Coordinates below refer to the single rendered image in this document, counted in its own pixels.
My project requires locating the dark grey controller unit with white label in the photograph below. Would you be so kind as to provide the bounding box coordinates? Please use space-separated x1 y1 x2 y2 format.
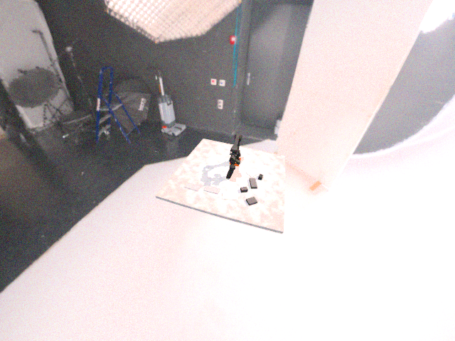
226 169 234 179

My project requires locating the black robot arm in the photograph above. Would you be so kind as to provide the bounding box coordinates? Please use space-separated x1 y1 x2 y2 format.
229 134 242 165

